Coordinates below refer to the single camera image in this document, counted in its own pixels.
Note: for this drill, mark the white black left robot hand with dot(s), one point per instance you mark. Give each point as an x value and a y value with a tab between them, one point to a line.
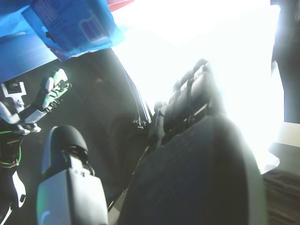
192	178

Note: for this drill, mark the blue plastic wipes package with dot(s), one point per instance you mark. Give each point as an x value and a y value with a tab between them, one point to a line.
70	25

